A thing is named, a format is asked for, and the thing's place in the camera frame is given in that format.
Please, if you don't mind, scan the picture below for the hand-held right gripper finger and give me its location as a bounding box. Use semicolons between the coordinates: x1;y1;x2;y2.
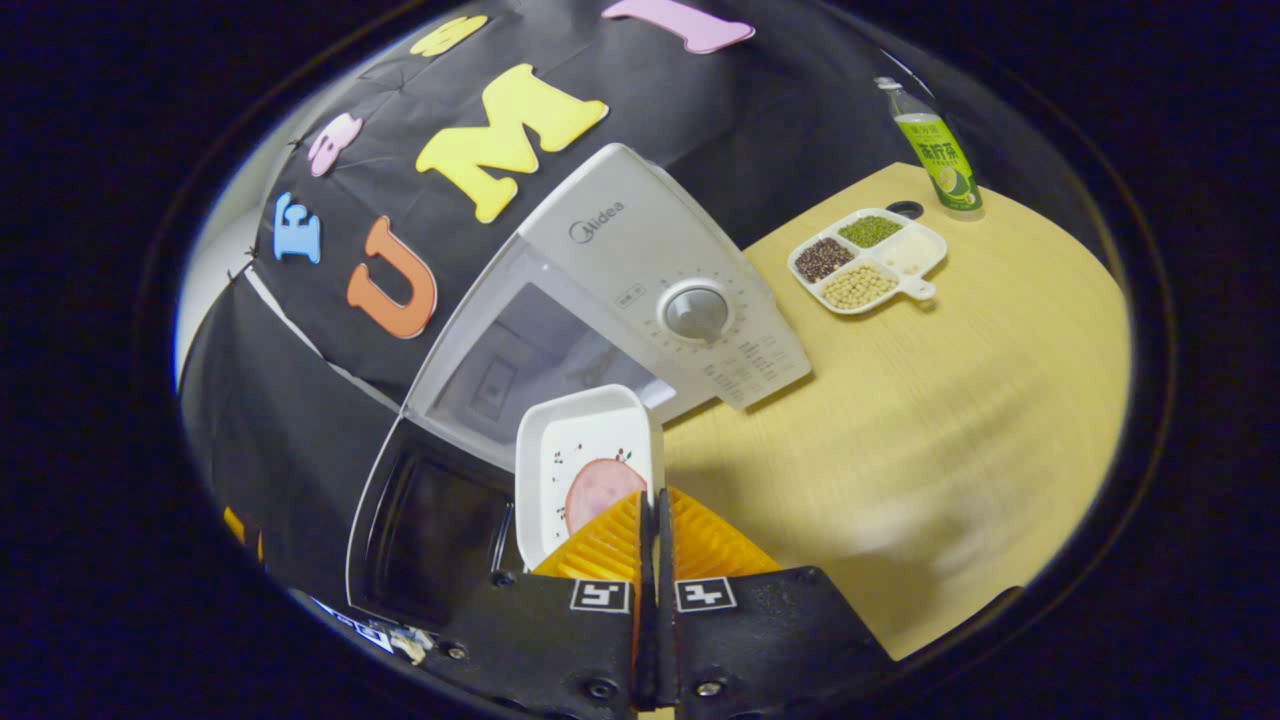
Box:
657;487;894;719
430;487;646;716

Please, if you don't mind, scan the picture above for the pink ham slice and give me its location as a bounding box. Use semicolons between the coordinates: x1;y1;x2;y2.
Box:
563;457;649;536

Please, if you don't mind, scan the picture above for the white food tray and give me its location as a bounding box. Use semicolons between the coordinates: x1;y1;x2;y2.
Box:
514;384;666;571

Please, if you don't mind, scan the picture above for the white microwave oven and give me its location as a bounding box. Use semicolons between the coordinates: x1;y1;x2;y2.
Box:
345;142;813;626

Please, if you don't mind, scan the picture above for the white divided bean dish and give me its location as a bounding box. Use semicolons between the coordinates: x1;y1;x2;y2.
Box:
787;207;949;316

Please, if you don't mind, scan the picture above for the green drink bottle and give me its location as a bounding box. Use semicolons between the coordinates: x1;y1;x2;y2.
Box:
875;77;984;216

